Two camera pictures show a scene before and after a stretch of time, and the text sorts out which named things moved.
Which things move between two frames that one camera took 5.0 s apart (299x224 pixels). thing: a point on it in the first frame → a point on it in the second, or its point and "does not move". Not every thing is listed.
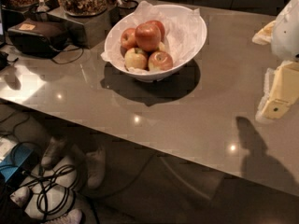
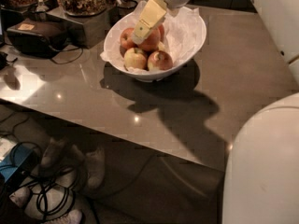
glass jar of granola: [83, 0] does not move
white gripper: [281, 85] → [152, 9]
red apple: [148, 36] does not move
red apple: [160, 27] does not move
